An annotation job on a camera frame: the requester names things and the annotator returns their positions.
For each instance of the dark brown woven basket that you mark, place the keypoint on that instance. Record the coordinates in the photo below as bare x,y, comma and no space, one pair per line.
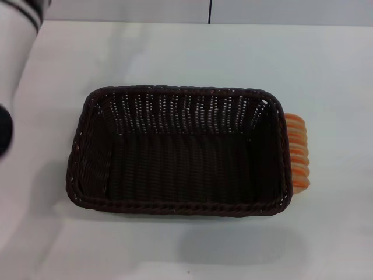
186,163

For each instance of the orange striped bread roll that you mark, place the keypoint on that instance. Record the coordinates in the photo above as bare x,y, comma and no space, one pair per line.
297,146

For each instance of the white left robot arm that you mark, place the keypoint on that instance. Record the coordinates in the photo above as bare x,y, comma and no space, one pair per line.
14,58

